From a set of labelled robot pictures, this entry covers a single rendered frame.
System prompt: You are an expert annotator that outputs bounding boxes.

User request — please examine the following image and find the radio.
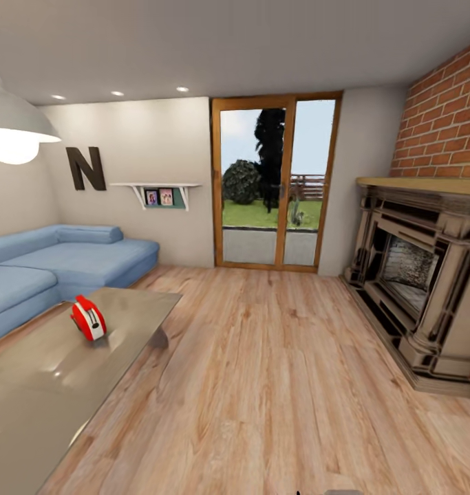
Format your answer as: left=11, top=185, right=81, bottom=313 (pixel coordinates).
left=70, top=295, right=107, bottom=340

